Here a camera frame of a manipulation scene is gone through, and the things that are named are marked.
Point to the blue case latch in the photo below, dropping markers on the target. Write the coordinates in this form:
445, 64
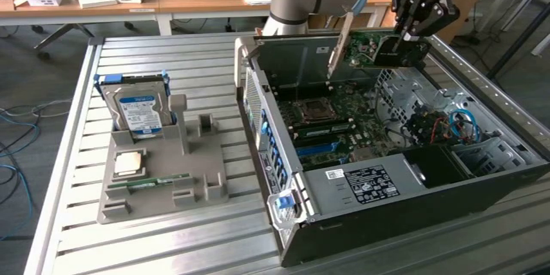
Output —
284, 202

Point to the black open PC case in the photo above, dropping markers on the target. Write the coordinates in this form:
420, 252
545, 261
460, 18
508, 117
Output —
408, 223

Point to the black metal frame post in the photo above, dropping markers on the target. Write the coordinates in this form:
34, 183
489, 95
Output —
520, 43

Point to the grey parts rack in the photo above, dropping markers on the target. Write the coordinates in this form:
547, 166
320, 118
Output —
164, 165

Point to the silver power supply with label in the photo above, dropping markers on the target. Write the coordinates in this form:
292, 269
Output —
336, 191

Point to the white sticker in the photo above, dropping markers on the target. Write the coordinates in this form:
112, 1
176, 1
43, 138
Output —
322, 50

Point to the green RAM stick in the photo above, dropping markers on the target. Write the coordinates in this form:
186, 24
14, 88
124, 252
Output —
146, 182
320, 131

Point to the silver perforated drive cage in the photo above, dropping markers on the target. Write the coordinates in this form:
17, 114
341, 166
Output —
400, 94

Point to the silver metal disk bay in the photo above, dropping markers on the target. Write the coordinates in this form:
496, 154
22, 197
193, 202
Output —
491, 159

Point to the blue expansion slot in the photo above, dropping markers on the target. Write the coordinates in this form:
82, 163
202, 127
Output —
318, 150

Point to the hard disk in blue carrier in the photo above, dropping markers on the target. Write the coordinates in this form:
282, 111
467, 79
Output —
136, 109

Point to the CPU chip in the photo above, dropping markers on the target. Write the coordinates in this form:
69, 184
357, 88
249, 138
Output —
129, 163

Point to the green motherboard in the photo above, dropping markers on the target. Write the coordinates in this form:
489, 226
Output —
365, 117

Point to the metal CPU socket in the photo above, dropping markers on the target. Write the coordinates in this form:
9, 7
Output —
317, 110

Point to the green GPU with black cooler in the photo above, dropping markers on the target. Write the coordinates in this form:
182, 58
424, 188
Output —
365, 49

